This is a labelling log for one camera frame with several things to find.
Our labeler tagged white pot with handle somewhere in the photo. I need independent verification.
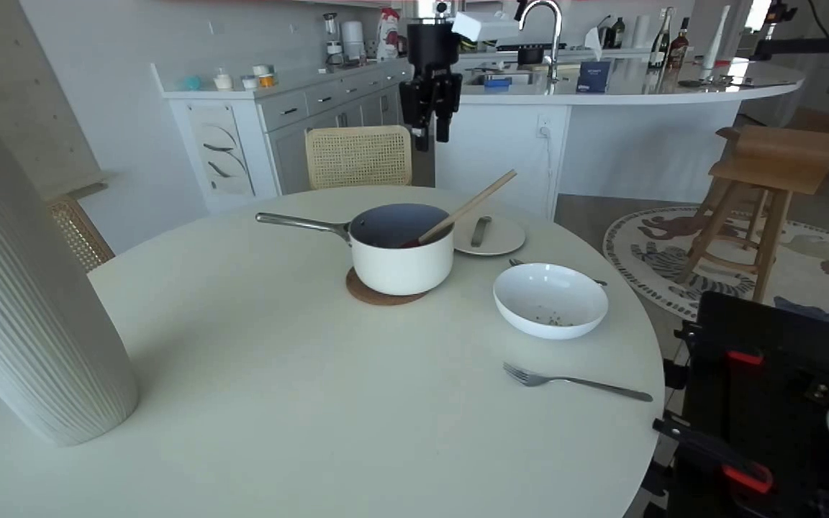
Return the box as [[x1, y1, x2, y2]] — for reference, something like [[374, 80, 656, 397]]
[[256, 205, 456, 297]]

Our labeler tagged patterned round rug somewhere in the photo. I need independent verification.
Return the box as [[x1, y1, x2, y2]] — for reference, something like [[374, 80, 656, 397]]
[[603, 209, 829, 319]]

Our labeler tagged white kitchen cabinet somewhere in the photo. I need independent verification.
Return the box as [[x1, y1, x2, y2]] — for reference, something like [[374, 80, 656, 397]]
[[152, 61, 413, 214]]

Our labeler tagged round cork trivet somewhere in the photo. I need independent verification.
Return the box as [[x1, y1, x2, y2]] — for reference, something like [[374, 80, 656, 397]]
[[345, 268, 424, 306]]

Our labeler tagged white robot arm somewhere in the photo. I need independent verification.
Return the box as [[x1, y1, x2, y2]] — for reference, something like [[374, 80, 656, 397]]
[[400, 0, 482, 152]]

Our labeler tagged wooden bar stool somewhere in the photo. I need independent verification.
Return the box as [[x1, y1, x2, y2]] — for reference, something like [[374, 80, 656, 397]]
[[686, 127, 829, 303]]

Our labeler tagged white ribbed vase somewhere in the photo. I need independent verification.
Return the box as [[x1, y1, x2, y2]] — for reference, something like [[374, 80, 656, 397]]
[[0, 142, 138, 445]]

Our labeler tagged wooden spoon red head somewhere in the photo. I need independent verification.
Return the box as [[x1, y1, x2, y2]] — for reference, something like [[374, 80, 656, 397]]
[[416, 171, 519, 245]]

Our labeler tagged white kitchen island counter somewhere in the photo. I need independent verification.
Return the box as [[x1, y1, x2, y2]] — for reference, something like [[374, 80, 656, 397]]
[[436, 57, 804, 220]]

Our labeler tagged chrome kitchen faucet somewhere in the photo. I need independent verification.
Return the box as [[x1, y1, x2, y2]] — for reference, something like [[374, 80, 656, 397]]
[[513, 0, 567, 96]]

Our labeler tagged white bowl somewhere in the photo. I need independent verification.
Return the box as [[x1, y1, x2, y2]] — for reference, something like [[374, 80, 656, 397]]
[[492, 261, 607, 339]]

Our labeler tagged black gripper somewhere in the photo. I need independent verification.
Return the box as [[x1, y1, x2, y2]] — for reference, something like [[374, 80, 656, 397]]
[[400, 24, 462, 149]]

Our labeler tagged silver fork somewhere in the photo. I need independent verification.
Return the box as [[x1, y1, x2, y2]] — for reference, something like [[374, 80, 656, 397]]
[[505, 363, 655, 404]]

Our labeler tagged black perforated mounting board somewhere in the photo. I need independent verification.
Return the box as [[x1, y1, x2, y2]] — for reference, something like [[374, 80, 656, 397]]
[[644, 293, 829, 518]]

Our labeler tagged beige woven chair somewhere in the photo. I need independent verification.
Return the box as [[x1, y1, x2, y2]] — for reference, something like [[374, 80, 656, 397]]
[[305, 123, 413, 189]]

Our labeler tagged cane back chair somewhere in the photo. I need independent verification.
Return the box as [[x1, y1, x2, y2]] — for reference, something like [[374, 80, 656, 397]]
[[46, 197, 113, 271]]

